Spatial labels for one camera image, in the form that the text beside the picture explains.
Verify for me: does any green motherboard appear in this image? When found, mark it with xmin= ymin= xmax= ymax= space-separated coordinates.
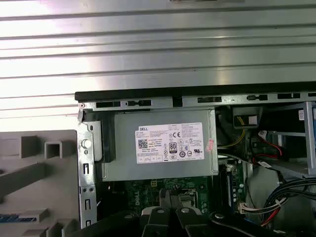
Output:
xmin=96 ymin=158 xmax=249 ymax=224

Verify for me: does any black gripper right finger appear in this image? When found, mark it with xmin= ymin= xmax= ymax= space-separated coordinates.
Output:
xmin=170 ymin=190 xmax=282 ymax=237

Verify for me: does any grey parts rack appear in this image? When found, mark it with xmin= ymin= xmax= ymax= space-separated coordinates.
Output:
xmin=0 ymin=129 xmax=81 ymax=237

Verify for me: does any red black power wire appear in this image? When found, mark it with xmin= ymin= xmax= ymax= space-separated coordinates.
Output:
xmin=250 ymin=135 xmax=283 ymax=163

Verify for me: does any metal socket cover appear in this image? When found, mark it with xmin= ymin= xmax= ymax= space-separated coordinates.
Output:
xmin=176 ymin=189 xmax=202 ymax=210

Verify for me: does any grey metal drive cage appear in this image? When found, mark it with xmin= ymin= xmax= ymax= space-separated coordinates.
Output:
xmin=266 ymin=101 xmax=316 ymax=180

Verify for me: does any black PC case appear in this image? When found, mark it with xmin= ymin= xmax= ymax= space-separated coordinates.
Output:
xmin=75 ymin=83 xmax=316 ymax=237

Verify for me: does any grey power supply unit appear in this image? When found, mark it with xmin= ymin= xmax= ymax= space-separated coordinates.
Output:
xmin=101 ymin=108 xmax=220 ymax=183

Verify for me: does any black RAM slot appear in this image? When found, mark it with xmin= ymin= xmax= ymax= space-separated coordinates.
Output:
xmin=219 ymin=164 xmax=229 ymax=213

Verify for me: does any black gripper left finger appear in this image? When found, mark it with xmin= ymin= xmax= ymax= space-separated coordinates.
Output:
xmin=71 ymin=189 xmax=171 ymax=237

